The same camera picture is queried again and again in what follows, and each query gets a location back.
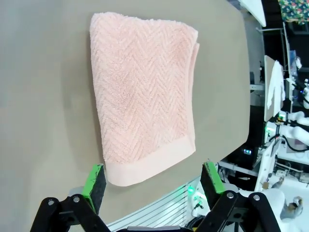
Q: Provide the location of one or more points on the black box with display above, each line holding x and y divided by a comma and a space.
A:
243, 151

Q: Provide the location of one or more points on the white ribbed base plate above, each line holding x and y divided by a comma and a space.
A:
149, 210

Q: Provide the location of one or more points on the white board panel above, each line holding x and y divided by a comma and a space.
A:
265, 169

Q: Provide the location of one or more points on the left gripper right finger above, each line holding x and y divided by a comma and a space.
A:
236, 215

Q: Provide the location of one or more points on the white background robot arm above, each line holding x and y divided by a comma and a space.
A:
299, 130

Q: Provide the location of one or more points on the white side table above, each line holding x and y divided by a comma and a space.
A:
253, 9

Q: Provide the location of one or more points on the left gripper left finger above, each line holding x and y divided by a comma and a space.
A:
70, 215

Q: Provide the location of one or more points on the pink herringbone towel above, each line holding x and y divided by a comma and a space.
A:
140, 96

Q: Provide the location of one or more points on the white hanging cloth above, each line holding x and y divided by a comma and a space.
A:
275, 84

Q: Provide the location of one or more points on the floral patterned cloth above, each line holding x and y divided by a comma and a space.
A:
292, 9

